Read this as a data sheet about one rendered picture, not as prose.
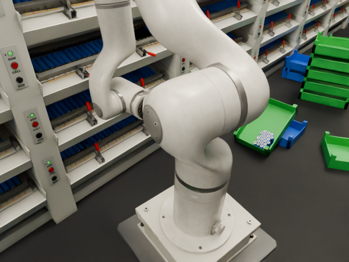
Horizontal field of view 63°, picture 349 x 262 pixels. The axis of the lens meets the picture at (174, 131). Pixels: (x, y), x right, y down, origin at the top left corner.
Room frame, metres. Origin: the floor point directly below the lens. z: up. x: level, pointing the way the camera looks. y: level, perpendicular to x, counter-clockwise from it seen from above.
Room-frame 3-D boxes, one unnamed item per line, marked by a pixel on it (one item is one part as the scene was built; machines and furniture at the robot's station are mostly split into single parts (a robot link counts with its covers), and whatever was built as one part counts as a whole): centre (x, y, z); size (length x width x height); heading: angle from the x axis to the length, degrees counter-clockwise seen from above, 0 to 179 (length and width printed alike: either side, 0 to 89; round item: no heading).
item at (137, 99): (0.71, 0.09, 0.55); 0.08 x 0.03 x 0.09; 135
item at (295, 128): (1.33, -0.56, 0.04); 0.30 x 0.20 x 0.08; 47
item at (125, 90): (0.76, 0.15, 0.54); 0.13 x 0.09 x 0.08; 45
